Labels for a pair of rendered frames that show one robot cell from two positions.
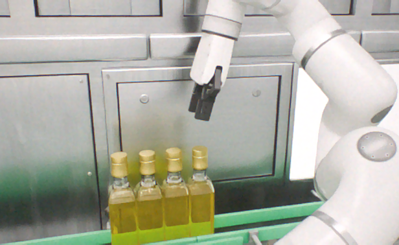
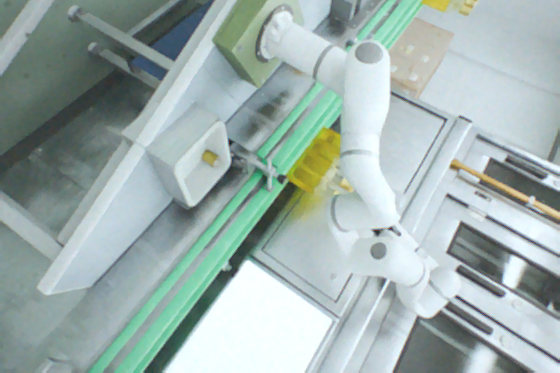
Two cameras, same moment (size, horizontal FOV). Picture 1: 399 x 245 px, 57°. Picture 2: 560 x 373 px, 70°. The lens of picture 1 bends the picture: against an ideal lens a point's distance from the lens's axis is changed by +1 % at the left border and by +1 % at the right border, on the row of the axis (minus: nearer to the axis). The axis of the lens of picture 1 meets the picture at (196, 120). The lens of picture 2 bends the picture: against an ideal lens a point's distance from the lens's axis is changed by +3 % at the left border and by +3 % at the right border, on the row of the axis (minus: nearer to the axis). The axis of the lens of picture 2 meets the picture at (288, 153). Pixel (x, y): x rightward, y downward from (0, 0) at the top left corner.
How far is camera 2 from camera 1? 0.84 m
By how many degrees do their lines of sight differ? 40
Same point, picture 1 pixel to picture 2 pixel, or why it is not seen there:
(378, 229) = (372, 168)
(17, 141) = (385, 142)
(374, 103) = (394, 243)
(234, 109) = (332, 255)
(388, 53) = not seen: outside the picture
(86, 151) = not seen: hidden behind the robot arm
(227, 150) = (306, 232)
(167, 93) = not seen: hidden behind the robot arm
